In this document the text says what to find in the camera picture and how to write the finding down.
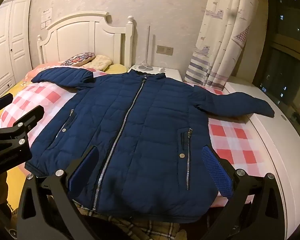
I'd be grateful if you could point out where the navy puffer jacket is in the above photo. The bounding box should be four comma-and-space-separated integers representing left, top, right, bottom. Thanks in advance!
24, 66, 276, 224

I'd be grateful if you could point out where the white window bench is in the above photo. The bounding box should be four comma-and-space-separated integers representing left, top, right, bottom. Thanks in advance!
225, 82, 300, 240

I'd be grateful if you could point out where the white nightstand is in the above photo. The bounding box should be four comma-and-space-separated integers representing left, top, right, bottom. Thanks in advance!
129, 65, 183, 82

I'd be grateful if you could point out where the white wardrobe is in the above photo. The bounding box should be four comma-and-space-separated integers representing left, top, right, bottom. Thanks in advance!
0, 0, 33, 98

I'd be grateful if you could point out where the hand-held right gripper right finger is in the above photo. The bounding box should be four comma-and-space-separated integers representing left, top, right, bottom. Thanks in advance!
201, 146, 287, 240

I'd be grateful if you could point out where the pink checked bed sheet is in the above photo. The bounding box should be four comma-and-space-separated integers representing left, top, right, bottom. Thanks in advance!
0, 64, 255, 208

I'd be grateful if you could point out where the dark window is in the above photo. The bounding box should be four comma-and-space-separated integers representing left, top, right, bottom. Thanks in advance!
252, 0, 300, 130

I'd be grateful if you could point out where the white wall notice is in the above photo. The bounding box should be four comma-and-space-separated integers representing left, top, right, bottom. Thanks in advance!
41, 8, 53, 20

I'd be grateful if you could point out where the beige wall socket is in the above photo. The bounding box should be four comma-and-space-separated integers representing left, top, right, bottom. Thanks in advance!
157, 45, 173, 55

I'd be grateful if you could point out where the sailboat print curtain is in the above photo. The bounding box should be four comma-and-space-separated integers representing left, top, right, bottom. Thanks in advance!
184, 0, 269, 92

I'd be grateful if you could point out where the yellow plaid cloth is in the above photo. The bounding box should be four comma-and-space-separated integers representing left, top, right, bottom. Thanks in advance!
72, 202, 217, 240

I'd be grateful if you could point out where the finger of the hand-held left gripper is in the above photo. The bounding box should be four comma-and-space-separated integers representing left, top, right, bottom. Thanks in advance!
0, 105, 45, 178
0, 94, 12, 117

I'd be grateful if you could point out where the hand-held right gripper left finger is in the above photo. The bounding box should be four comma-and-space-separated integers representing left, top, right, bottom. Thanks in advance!
16, 145, 100, 240

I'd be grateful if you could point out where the white wooden headboard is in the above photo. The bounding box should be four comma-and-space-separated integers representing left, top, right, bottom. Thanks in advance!
37, 11, 135, 67

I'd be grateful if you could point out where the embroidered floral cushion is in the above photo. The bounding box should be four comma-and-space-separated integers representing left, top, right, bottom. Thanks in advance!
62, 52, 97, 67

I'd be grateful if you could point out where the white desk lamp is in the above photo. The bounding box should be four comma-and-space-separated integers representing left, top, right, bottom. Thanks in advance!
136, 26, 154, 72

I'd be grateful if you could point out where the yellow quilted pillow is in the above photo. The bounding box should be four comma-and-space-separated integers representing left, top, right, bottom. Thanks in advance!
84, 54, 113, 72

